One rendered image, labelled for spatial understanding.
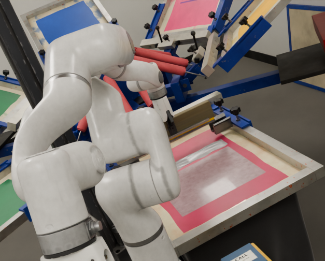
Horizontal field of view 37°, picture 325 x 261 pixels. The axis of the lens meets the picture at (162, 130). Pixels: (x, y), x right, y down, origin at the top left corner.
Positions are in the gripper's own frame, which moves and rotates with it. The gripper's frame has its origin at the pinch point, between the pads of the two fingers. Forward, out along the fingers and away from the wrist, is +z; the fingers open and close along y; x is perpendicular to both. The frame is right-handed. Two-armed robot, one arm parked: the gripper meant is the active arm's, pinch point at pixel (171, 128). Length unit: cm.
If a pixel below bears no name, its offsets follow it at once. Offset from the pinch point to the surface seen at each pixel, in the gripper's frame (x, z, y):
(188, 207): -12.7, 14.3, 36.8
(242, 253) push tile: -11, 13, 73
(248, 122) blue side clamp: 29.6, 9.1, 8.8
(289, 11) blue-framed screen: 195, 39, -217
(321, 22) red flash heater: 102, -2, -34
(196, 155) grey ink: 4.4, 13.3, 6.0
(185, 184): -7.4, 14.1, 21.6
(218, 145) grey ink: 14.9, 13.2, 7.2
